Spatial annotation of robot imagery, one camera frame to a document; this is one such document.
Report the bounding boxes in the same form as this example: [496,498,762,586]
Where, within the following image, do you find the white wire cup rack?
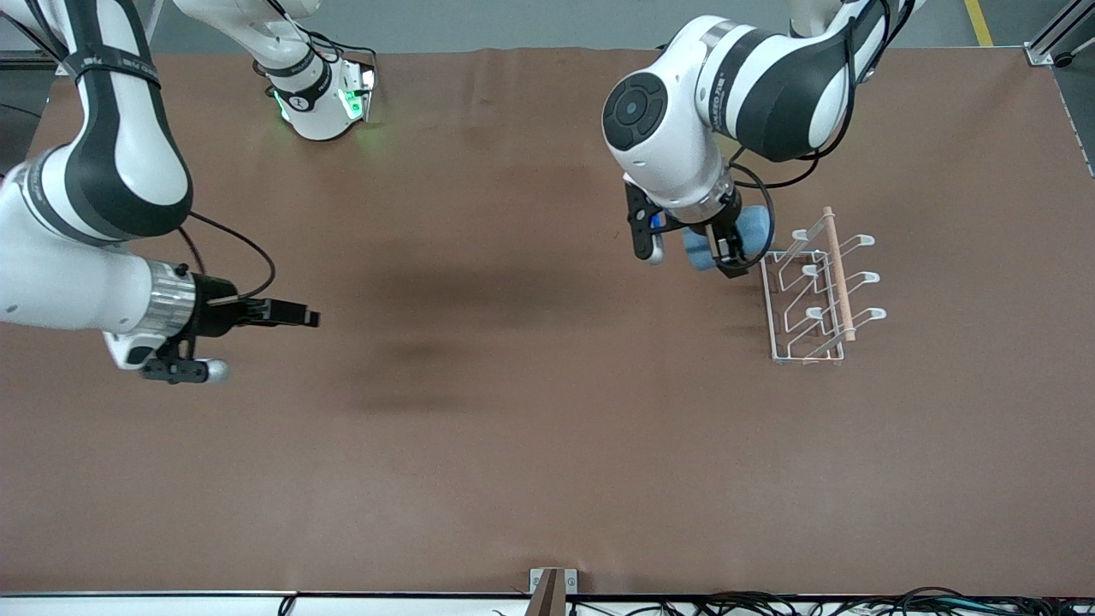
[760,206,887,366]

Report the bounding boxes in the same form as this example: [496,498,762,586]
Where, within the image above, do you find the black cable bundle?
[565,587,1095,616]

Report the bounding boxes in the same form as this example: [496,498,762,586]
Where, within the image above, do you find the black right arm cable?
[175,210,277,303]

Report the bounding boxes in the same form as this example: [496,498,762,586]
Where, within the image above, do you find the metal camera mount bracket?
[526,568,578,616]

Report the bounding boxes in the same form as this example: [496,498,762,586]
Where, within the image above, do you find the blue plastic cup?
[683,205,776,273]

